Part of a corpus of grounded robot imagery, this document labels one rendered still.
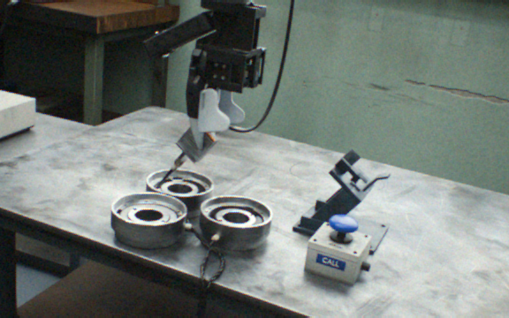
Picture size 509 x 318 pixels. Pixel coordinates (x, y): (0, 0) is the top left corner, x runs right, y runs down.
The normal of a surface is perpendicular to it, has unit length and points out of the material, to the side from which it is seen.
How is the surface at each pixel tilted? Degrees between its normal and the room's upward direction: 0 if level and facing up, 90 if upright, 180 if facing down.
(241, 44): 90
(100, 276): 0
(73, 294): 0
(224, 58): 90
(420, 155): 90
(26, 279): 0
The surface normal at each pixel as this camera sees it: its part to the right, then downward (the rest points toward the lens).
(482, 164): -0.41, 0.28
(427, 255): 0.11, -0.93
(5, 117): 0.93, 0.22
